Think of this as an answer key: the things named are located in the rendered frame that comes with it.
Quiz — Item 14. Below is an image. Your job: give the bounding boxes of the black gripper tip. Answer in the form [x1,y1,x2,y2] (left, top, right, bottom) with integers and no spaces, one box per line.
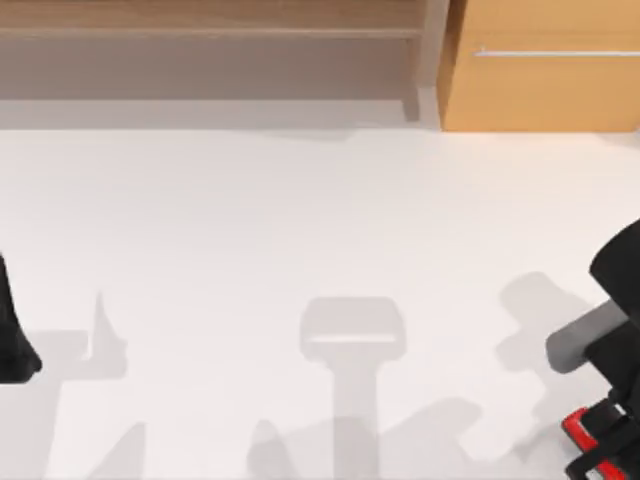
[0,253,43,386]

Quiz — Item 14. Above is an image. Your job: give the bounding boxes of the long metal handle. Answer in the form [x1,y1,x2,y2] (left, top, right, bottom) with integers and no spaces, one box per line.
[473,46,640,58]

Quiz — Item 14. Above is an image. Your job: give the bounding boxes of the wooden cupboard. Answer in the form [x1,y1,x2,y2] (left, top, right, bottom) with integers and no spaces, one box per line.
[435,0,640,133]

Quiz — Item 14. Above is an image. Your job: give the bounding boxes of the wooden open shelves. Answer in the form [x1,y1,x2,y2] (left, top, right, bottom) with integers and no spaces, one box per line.
[0,0,443,123]

